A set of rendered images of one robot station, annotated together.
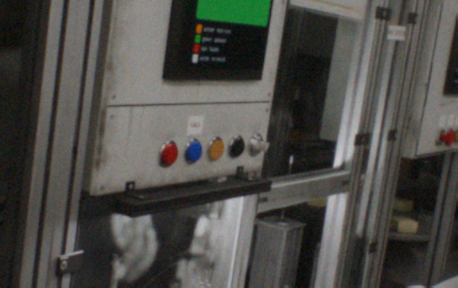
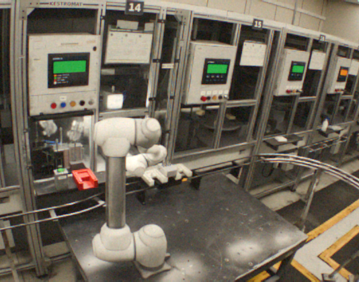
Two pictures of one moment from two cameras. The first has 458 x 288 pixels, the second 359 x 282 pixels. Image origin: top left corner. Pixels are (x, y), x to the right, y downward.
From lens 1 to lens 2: 1.23 m
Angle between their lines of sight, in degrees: 24
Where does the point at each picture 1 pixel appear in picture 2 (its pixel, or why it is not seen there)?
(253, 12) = (78, 68)
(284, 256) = not seen: hidden behind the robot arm
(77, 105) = (21, 96)
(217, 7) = (62, 69)
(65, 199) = (22, 116)
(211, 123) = (70, 97)
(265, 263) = not seen: hidden behind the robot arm
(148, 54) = (41, 82)
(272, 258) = not seen: hidden behind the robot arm
